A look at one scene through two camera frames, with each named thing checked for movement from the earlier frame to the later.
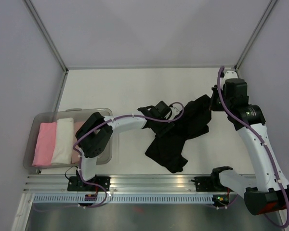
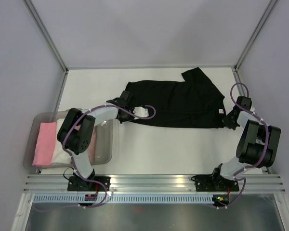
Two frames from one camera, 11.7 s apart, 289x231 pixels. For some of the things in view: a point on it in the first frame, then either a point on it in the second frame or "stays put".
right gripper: x=213 y=106 to x=228 y=124
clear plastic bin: x=78 y=115 stays put
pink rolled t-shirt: x=45 y=144 stays put
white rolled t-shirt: x=63 y=144 stays put
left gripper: x=161 y=131 to x=122 y=120
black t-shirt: x=167 y=150 to x=194 y=103
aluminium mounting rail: x=125 y=184 stays put
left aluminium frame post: x=45 y=34 stays put
